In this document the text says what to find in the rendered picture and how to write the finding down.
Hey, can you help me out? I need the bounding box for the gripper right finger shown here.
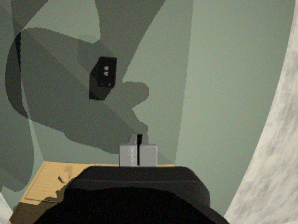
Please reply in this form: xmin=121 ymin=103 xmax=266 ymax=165
xmin=139 ymin=134 xmax=157 ymax=167

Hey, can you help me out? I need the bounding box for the small wooden chest of drawers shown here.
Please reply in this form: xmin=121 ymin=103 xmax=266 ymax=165
xmin=7 ymin=161 xmax=119 ymax=224

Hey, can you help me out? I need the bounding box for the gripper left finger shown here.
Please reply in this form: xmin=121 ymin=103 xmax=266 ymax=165
xmin=119 ymin=134 xmax=140 ymax=167

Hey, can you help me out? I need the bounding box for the black 9v battery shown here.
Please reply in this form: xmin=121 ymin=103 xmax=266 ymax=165
xmin=98 ymin=56 xmax=117 ymax=88

